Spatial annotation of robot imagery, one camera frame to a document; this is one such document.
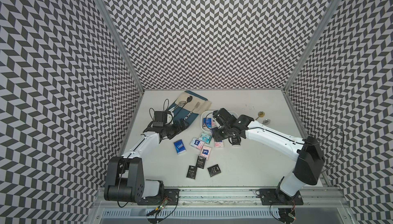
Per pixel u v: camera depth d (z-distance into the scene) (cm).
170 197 72
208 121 96
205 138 91
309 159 43
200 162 81
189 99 112
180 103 108
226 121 61
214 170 79
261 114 102
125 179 41
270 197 73
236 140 89
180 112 105
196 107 108
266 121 98
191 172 79
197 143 89
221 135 70
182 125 79
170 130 75
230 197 75
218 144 89
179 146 86
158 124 69
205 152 85
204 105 108
